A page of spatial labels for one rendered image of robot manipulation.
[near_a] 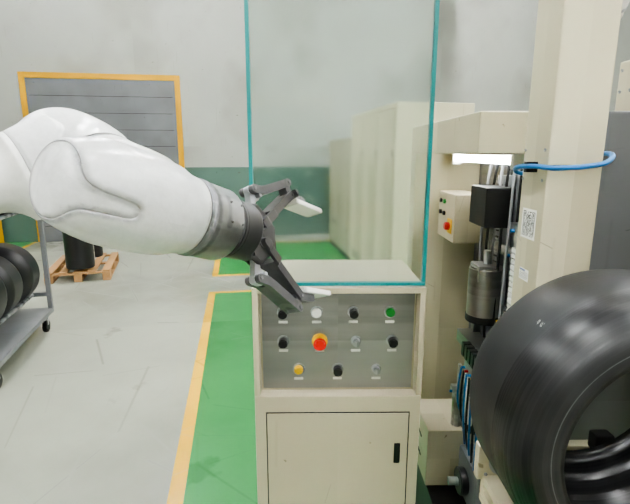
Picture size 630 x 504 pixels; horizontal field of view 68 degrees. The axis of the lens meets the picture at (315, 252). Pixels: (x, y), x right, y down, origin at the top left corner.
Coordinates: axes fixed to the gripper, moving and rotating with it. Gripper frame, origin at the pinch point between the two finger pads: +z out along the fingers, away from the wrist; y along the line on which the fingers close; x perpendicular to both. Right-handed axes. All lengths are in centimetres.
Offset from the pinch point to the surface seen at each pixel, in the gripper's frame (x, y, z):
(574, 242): -31, 6, 65
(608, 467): -26, -47, 78
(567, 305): -29, -11, 39
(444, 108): 53, 190, 305
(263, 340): 63, -6, 60
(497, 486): -1, -50, 70
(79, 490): 212, -63, 84
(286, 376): 61, -18, 68
